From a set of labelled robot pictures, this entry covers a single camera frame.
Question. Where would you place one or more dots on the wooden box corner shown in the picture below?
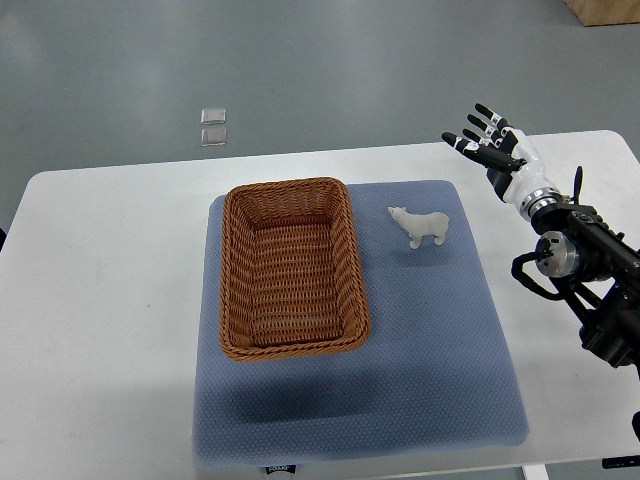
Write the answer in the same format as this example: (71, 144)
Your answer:
(592, 13)

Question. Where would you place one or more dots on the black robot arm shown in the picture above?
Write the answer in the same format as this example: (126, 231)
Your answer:
(579, 260)

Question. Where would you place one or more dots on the white bear figurine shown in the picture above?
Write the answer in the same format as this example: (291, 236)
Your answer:
(418, 226)

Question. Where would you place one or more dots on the brown wicker basket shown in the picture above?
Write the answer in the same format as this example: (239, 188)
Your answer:
(291, 281)

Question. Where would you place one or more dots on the blue textured mat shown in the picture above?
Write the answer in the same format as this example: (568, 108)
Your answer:
(434, 374)

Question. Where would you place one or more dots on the black label tag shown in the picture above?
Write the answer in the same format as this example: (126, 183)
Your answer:
(289, 469)

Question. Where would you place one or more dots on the lower floor plate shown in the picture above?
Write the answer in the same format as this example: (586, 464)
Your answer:
(214, 136)

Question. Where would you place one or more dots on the floor plate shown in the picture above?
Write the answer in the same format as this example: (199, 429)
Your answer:
(214, 136)
(213, 115)

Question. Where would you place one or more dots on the black table control panel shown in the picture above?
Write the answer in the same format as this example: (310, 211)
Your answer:
(621, 462)

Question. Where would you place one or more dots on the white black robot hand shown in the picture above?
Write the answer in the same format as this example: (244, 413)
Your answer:
(513, 166)

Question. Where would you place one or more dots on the upper floor plate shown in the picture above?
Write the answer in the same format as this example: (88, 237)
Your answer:
(213, 115)

